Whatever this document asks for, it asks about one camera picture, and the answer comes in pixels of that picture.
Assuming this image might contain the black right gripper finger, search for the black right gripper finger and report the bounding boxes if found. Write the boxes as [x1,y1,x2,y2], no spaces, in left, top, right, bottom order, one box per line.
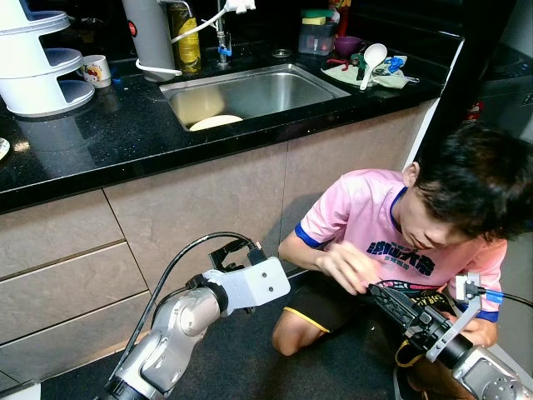
[375,282,427,318]
[366,285,416,333]

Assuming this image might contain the small purple bowl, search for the small purple bowl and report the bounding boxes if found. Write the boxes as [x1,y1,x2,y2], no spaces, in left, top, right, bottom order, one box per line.
[333,36,364,58]

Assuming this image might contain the person's right hand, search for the person's right hand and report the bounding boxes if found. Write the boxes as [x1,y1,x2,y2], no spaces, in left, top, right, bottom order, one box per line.
[321,242,377,294]

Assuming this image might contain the white faucet diverter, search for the white faucet diverter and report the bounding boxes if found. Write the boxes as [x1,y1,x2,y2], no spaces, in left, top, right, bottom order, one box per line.
[223,0,257,15]

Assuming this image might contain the white rice spoon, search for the white rice spoon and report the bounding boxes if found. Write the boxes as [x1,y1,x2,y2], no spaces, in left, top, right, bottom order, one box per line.
[358,42,390,91]

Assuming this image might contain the plain yellow plate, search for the plain yellow plate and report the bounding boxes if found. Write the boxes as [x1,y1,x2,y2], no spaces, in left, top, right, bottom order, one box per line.
[188,114,245,133]

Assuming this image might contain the person in pink shirt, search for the person in pink shirt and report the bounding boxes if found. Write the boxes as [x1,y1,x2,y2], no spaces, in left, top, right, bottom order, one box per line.
[271,122,533,400]

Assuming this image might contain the white cartoon mug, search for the white cartoon mug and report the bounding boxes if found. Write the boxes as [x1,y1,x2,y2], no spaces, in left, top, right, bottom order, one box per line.
[81,55,113,89]

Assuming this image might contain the person's left hand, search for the person's left hand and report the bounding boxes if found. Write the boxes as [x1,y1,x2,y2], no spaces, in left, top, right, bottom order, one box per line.
[461,315,501,349]

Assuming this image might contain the black washing machine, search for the black washing machine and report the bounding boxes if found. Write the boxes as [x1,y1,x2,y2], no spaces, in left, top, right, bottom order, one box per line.
[454,62,533,147]

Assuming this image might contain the light grey left wrist camera mount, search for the light grey left wrist camera mount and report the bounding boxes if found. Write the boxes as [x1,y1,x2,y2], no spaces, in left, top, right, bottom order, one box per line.
[218,257,291,317]

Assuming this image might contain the beige base cabinet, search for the beige base cabinet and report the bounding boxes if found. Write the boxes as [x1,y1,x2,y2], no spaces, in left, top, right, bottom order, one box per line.
[0,98,443,384]

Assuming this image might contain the clear plastic container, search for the clear plastic container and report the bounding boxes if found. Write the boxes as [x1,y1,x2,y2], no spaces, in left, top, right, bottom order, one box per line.
[298,21,339,58]

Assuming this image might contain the white water hose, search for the white water hose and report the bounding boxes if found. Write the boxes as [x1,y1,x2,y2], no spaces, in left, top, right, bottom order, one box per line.
[135,3,244,78]

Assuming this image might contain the white tiered storage rack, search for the white tiered storage rack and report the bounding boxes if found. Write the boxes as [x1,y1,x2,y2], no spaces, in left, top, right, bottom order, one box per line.
[0,0,97,118]

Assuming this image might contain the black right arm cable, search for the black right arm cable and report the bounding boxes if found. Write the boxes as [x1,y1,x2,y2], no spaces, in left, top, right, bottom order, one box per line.
[473,286,533,309]

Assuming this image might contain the yellow dish soap bottle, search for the yellow dish soap bottle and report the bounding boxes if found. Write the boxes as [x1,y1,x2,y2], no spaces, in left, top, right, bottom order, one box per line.
[175,3,203,75]

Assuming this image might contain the yellow green sponge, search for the yellow green sponge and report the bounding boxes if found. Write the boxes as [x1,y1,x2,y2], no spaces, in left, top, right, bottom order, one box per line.
[301,8,335,28]

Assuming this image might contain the pale green cloth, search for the pale green cloth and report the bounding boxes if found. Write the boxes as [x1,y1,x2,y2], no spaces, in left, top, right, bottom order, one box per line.
[322,54,411,89]

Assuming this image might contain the grey water filter canister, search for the grey water filter canister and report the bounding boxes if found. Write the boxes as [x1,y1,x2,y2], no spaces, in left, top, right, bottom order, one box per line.
[122,0,185,81]

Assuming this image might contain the stainless steel sink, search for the stainless steel sink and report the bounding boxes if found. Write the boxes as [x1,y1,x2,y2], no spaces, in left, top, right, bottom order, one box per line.
[159,62,353,133]

